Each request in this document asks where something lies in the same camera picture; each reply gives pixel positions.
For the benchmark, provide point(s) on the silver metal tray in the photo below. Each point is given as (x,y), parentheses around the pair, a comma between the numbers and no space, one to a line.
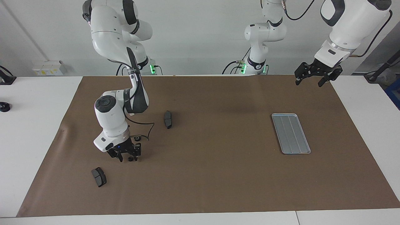
(290,134)

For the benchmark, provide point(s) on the black stand leg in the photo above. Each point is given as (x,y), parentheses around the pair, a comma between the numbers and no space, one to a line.
(379,70)

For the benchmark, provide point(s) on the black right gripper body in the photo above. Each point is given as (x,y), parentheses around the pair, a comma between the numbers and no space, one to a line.
(126,148)

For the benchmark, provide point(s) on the short dark grey brake pad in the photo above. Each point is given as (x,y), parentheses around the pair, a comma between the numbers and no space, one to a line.
(99,177)

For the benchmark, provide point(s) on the blue crate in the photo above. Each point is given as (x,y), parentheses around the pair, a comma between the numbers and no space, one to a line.
(394,93)

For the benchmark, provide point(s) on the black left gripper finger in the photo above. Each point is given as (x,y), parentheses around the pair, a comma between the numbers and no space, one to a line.
(332,75)
(302,71)

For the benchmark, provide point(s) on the brown paper table mat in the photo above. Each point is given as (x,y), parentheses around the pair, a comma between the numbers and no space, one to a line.
(218,175)

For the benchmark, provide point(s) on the long dark grey brake pad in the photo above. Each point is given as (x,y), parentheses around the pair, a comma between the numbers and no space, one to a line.
(168,119)

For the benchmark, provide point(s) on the white wall socket box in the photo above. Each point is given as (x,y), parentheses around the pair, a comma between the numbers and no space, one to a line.
(47,70)

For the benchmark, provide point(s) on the small black round object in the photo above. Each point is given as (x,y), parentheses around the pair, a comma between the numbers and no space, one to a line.
(4,107)

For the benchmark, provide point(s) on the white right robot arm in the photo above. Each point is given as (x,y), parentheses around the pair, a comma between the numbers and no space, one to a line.
(109,34)

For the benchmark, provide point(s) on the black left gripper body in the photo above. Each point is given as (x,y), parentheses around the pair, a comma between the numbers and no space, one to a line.
(322,68)

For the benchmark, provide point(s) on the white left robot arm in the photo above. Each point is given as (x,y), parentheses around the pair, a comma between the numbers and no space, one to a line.
(353,22)

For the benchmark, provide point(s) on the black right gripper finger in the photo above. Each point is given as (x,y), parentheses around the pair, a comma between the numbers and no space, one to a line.
(138,151)
(119,156)

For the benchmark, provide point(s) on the black table clamp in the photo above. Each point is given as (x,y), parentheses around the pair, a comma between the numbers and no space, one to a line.
(6,79)

